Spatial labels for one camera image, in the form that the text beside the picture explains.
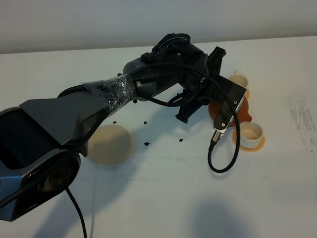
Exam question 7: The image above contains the near white teacup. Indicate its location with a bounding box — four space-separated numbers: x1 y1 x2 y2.
240 121 263 139

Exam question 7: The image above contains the orange cup coaster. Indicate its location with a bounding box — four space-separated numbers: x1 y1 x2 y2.
239 134 265 152
244 88 250 99

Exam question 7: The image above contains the beige round teapot coaster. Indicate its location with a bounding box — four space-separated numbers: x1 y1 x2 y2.
88 124 136 165

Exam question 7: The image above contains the near orange cup coaster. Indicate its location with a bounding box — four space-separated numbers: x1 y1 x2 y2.
239 134 265 152

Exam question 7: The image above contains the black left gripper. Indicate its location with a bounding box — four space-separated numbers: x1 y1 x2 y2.
148 33 226 123

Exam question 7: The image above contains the brown clay teapot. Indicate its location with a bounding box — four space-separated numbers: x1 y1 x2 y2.
208 96 252 124

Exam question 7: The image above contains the far orange cup coaster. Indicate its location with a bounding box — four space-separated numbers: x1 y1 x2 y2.
244 88 250 99

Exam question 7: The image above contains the white teacup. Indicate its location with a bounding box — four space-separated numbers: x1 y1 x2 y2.
240 121 263 139
228 74 249 88

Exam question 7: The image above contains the black braided camera cable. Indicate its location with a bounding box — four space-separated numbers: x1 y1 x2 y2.
59 63 242 173

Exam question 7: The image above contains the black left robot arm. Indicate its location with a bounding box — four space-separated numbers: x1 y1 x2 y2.
0 33 246 221

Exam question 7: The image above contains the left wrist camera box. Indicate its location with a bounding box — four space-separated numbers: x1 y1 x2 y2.
213 75 246 134

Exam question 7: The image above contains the far white teacup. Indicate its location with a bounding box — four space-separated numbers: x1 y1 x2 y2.
228 74 249 88

